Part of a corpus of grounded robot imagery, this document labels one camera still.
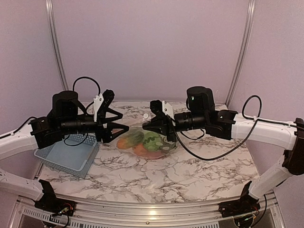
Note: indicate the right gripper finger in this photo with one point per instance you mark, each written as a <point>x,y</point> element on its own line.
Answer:
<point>159,118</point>
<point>160,129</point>

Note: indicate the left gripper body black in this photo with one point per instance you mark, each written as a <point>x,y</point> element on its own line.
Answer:
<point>100,132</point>

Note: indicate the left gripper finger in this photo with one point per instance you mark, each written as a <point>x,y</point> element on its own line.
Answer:
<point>117,115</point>
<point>114,130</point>

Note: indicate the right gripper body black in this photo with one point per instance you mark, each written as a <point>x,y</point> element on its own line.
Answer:
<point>171,134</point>

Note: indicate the clear zip top bag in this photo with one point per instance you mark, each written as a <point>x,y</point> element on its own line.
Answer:
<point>142,143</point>

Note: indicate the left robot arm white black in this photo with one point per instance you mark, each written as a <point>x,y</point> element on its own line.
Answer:
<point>68,116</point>

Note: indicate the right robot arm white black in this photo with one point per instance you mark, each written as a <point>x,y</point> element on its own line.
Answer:
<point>227,124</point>

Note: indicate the light green fake fruit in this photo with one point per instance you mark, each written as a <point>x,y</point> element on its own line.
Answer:
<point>152,141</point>

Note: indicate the dark green fake vegetable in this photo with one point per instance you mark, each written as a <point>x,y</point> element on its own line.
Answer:
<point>168,146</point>

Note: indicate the pink red fake fruit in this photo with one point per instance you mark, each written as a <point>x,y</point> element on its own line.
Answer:
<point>154,155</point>

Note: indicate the fake orange fruit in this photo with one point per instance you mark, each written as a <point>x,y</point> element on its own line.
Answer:
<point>140,150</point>

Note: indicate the light blue plastic basket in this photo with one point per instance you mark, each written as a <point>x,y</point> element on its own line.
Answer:
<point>73,155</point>

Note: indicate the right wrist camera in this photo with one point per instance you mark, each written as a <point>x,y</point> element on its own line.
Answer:
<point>157,105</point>

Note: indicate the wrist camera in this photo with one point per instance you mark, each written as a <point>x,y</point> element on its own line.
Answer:
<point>101,102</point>
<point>157,105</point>

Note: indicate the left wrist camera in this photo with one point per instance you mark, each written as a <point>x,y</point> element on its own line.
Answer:
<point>101,102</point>

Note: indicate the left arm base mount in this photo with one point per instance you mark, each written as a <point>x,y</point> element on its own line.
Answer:
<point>51,203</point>

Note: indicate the left aluminium frame post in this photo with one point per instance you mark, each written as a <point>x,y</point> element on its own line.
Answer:
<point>55,43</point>

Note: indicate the aluminium frame post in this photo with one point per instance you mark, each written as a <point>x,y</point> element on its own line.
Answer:
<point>243,49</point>
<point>55,43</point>

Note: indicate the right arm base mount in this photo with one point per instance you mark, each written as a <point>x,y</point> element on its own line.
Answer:
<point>245,204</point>

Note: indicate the front aluminium rail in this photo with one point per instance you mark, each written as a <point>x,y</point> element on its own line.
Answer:
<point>91,213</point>

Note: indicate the right aluminium frame post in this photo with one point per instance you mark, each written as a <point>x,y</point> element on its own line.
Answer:
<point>243,49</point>

